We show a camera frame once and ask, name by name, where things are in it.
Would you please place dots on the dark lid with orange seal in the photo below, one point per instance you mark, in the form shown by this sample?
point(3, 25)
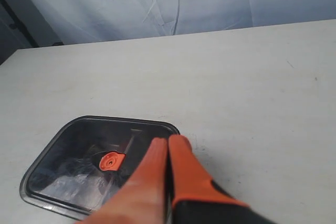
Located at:
point(87, 162)

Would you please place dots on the dark stand pole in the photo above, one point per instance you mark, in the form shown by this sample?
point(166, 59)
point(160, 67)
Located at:
point(19, 25)

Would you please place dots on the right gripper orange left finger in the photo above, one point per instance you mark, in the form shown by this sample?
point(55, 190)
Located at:
point(142, 199)

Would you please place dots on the grey-blue backdrop cloth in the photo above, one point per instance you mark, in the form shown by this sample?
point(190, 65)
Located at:
point(83, 21)

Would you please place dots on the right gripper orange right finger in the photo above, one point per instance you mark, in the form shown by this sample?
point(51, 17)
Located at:
point(197, 198)

